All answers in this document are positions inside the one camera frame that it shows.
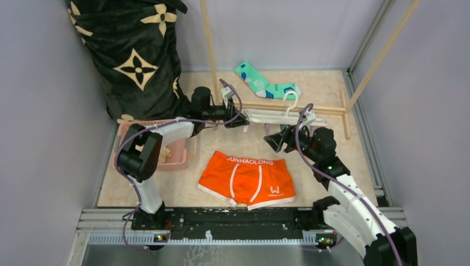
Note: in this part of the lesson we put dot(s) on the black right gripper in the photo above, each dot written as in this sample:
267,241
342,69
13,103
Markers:
287,135

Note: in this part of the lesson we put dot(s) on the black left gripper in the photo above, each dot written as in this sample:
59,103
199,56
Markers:
229,108

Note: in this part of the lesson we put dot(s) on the orange underwear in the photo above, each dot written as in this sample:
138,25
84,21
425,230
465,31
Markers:
251,182

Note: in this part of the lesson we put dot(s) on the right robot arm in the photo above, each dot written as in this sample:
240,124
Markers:
377,239

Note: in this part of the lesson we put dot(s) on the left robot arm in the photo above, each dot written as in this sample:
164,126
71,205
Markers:
138,155

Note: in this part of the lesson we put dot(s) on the beige cloth in basket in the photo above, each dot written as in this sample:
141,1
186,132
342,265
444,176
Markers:
165,153

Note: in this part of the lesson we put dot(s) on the pink plastic basket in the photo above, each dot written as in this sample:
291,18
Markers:
178,160

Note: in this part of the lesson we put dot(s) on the green blue patterned sock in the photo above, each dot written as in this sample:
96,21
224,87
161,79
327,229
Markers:
262,87

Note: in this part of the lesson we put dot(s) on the black floral blanket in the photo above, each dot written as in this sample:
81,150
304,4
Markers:
133,45

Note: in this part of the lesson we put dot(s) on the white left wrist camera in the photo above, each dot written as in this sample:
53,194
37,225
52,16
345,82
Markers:
227,93

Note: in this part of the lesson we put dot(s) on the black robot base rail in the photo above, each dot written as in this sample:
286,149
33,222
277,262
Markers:
237,224

